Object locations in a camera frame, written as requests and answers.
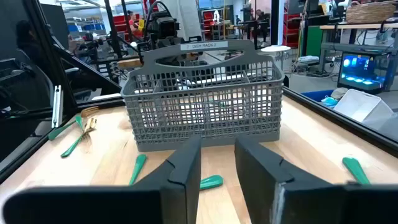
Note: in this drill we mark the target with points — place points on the red storage shelf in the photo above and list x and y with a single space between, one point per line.
290 31
119 20

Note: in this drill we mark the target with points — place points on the silver aluminium bracket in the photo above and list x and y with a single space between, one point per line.
57 105

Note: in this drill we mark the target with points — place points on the black pillar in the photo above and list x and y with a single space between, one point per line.
275 21

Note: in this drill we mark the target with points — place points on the black glossy side panel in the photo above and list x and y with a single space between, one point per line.
18 93

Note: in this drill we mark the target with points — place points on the white round stool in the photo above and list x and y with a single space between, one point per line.
275 48

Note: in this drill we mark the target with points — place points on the grey plastic silverware basket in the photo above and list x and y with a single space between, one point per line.
202 124

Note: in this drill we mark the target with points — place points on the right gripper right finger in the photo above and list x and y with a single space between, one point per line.
267 193

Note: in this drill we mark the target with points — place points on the computer with blue lights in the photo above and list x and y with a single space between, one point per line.
360 71

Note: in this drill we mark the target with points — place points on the person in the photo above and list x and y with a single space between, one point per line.
133 26
260 23

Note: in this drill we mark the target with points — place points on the light wood desk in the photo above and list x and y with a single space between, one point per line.
357 26

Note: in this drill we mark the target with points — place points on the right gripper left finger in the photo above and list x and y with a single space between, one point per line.
174 193

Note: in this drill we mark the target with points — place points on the white plastic bin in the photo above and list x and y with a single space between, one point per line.
360 107

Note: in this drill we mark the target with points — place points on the teal cloth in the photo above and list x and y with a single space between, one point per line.
328 101

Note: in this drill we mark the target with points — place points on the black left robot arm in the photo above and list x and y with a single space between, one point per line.
169 42

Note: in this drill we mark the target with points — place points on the beige cloth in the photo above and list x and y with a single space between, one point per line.
339 92

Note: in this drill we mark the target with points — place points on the blue plastic bin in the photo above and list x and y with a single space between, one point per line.
314 95

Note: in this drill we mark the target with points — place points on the wicker basket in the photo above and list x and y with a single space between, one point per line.
370 14

